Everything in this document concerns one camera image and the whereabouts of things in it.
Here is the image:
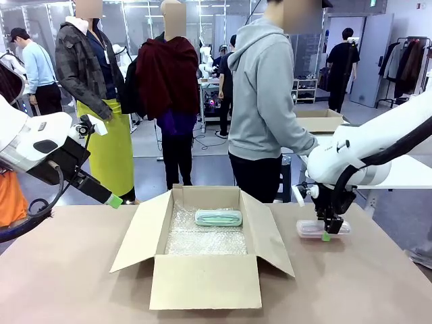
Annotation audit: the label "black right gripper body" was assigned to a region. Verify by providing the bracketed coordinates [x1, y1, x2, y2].
[315, 184, 357, 224]

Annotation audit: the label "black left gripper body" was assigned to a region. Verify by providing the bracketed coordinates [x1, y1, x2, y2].
[26, 136, 92, 186]

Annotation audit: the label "clear pink glasses case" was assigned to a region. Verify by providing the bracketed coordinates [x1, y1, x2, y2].
[296, 219, 352, 242]

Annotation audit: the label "mint green glasses case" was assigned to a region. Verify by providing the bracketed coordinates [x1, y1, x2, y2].
[194, 209, 244, 227]

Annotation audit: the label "person's right forearm grey sleeve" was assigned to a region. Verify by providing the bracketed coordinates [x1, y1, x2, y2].
[279, 123, 321, 157]

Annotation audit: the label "white table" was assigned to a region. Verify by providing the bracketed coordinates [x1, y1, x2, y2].
[282, 130, 432, 211]

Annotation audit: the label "mannequin plaid jacket yellow skirt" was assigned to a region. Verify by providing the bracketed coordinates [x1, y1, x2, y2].
[55, 0, 136, 200]

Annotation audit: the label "orange cloth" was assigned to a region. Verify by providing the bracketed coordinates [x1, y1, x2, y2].
[0, 170, 30, 227]

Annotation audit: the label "small open cardboard box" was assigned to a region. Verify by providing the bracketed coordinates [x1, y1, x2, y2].
[294, 109, 345, 134]

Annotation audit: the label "grey crumpled wrap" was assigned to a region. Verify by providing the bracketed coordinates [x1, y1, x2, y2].
[408, 240, 432, 271]

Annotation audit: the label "dark striped garment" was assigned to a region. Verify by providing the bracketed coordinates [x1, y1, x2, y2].
[0, 61, 26, 106]

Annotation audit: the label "clear bubble wrap sheet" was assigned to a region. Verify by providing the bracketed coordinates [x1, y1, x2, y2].
[164, 199, 248, 257]

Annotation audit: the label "white shoe rack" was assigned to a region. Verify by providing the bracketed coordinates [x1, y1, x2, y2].
[292, 78, 319, 104]

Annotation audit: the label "mannequin dark red hoodie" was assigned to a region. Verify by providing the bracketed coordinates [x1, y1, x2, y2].
[121, 0, 202, 192]

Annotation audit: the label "person in grey hoodie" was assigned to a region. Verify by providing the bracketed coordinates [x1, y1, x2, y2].
[226, 0, 322, 205]

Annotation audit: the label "person black shirt black pants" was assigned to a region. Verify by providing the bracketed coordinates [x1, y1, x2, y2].
[326, 27, 360, 114]

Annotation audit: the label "large open cardboard box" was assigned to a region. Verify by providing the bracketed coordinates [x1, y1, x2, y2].
[109, 184, 296, 311]

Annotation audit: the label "grey open door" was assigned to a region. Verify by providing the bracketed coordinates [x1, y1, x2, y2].
[350, 13, 395, 108]

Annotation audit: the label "clothes rack with coats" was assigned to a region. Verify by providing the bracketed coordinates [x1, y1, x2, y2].
[376, 36, 432, 109]

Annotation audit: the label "person in black clothes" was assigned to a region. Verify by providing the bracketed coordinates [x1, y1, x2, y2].
[215, 33, 238, 138]

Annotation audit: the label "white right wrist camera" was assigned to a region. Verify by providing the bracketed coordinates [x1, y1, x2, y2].
[291, 184, 320, 207]

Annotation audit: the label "black right arm cable sleeve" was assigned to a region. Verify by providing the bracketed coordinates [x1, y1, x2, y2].
[332, 115, 432, 217]

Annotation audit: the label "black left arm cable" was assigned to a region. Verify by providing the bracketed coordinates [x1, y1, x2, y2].
[0, 161, 65, 244]

